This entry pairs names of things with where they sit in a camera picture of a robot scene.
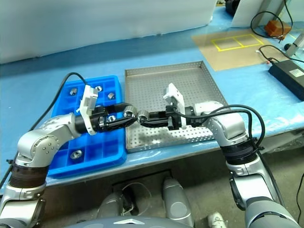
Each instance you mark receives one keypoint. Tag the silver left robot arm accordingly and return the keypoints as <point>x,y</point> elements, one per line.
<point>54,128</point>

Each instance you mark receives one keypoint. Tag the silver right robot leg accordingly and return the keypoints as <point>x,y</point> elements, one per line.
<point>177,202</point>

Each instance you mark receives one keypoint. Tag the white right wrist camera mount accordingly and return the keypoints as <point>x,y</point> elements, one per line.
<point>174,93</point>

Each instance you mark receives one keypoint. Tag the grey stand post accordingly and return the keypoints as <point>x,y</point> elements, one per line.
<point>297,45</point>

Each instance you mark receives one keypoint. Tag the blue compartment tray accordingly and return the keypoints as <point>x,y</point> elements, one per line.
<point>95,147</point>

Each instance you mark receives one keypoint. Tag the silver left robot leg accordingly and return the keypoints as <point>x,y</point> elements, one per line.
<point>111,206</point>

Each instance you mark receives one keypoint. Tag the small white board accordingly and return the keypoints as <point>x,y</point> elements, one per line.
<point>247,12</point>

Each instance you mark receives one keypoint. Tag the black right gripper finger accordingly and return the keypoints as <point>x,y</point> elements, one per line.
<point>154,124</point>
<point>156,114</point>

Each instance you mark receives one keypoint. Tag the grey robot torso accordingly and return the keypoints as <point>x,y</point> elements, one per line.
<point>128,223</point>

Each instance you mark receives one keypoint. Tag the black background device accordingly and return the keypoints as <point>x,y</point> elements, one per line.
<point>230,7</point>

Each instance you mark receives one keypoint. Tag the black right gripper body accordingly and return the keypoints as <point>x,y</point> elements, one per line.
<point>174,120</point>

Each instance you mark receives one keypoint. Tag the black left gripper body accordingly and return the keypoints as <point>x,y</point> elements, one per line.
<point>97,116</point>

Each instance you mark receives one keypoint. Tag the white shoe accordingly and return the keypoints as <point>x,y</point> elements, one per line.
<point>216,221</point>

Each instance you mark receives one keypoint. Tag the silver robot leg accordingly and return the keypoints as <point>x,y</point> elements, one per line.
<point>111,206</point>
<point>177,202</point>

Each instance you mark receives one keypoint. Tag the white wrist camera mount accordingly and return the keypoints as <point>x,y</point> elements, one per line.
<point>174,93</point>
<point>88,99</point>

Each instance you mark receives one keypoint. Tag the black power adapter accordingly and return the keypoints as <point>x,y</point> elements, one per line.
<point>287,76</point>

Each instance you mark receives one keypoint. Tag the orange-brown block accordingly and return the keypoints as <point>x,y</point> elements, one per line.
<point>276,27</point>

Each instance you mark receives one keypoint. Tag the perforated steel tray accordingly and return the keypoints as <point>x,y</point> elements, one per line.
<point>152,80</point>

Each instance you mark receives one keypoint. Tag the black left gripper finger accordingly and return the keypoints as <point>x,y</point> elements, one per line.
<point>118,107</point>
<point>123,123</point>

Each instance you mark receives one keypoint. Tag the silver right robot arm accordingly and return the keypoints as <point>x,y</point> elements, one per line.
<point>228,123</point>

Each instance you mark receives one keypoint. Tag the large white foam board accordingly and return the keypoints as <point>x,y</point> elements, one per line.
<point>95,21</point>

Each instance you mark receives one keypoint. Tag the brown mat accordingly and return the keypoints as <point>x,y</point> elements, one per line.
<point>204,47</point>

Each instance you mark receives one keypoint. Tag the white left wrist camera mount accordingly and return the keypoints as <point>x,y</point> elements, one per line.
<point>88,99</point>

